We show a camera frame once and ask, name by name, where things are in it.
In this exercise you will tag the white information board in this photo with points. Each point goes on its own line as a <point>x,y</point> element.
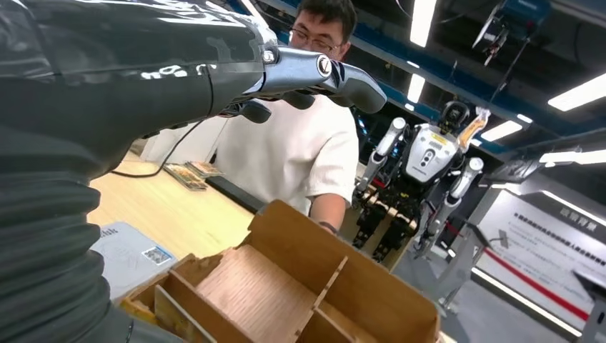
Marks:
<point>535,246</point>

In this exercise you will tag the standing humanoid robot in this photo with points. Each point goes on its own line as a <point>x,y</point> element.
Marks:
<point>428,156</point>

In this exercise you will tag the grey slanted kiosk stand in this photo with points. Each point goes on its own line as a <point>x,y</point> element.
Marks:
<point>454,274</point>

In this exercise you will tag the person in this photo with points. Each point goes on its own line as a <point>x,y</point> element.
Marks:
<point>284,156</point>

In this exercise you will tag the person's eyeglasses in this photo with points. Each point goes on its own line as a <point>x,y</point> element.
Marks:
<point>303,37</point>

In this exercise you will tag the ceiling light panel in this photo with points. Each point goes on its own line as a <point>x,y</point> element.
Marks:
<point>580,92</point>
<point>422,21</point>
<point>501,131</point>
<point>575,157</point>
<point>415,87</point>

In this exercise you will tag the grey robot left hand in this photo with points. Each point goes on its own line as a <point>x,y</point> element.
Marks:
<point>118,71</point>

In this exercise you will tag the blue overhead hoist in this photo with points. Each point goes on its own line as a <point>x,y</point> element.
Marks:
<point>521,12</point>

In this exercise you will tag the grey card reader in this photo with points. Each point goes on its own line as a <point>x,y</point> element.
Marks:
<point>128,258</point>

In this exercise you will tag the wooden compartment box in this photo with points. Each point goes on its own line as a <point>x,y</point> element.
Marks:
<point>265,284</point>

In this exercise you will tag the black wristwatch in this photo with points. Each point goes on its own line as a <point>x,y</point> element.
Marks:
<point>328,227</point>

